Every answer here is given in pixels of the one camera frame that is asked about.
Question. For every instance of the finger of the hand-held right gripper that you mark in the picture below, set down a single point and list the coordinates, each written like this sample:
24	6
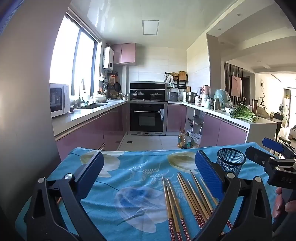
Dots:
272	144
256	155

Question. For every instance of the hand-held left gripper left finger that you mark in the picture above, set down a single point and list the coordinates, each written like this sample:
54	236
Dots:
89	171

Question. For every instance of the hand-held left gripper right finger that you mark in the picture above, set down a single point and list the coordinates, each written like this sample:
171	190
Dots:
208	171

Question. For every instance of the black mesh utensil holder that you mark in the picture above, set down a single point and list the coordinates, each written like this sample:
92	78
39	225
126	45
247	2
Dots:
231	162

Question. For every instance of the pile of patterned chopsticks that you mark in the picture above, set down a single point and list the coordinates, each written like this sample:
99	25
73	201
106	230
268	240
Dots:
172	208

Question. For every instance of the person's right hand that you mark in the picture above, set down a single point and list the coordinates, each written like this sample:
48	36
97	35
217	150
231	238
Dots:
278	204

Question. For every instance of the black stool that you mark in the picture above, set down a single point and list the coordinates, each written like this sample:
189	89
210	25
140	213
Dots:
284	139

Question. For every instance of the clear plastic bag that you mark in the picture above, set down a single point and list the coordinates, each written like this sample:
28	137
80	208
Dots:
196	140

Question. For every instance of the blue floral tablecloth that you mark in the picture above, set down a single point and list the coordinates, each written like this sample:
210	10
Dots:
129	166

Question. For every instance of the yellow cooking oil bottle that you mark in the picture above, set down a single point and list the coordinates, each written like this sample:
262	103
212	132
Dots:
180	140

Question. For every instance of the bunch of leafy greens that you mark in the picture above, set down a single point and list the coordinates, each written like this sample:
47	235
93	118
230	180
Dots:
244	114

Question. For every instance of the pink base cabinets with sink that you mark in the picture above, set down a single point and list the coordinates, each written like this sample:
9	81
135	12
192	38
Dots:
92	129

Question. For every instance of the dark tumbler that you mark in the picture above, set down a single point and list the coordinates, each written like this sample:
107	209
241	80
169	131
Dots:
254	106

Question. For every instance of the pink base cabinets peninsula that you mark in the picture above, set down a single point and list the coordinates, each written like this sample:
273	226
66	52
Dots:
215	129

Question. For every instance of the kitchen sink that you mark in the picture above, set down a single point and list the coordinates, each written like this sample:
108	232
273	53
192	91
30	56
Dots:
91	106

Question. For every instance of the grey thermos flask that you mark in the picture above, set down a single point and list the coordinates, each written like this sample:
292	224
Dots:
216	104

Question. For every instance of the mint green appliance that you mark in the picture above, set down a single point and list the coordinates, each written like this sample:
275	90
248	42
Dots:
223	97

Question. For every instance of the steel stockpot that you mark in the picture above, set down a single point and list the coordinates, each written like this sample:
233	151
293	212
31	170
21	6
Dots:
191	97

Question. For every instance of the chrome faucet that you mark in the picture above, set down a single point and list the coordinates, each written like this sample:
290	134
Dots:
81	95

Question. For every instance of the black built-in oven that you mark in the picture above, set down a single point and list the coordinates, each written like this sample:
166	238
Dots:
146	119

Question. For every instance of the white microwave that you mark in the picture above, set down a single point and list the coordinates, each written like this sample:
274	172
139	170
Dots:
57	99

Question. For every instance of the woven basket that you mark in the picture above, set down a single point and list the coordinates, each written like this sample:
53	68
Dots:
113	93

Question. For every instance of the pink electric kettle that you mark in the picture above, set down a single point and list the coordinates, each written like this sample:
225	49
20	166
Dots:
205	90

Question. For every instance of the silver rice cooker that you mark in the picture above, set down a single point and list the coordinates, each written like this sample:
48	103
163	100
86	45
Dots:
172	96

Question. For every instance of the hanging frying pan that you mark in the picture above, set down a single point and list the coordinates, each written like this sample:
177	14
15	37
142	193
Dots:
117	86

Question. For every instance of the black pot with lid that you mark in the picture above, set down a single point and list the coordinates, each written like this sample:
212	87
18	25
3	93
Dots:
138	93
156	95

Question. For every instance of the wooden cutting board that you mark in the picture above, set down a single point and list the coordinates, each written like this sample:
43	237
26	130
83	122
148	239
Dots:
182	75

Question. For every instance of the black stove hood unit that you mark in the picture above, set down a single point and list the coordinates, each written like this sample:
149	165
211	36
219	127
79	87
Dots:
148	85

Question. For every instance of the white water heater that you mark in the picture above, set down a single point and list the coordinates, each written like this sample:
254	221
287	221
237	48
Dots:
108	58

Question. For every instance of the kitchen window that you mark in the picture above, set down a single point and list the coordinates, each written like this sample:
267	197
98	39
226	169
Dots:
64	58

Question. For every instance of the square ceiling light panel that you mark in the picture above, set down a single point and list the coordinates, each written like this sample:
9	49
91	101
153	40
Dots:
150	27

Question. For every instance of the pink wall painting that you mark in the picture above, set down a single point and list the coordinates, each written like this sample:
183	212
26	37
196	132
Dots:
236	85

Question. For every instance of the black wall rack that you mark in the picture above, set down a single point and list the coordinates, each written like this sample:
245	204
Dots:
178	83

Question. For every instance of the pink wall cabinet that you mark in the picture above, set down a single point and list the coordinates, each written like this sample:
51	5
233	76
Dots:
124	53

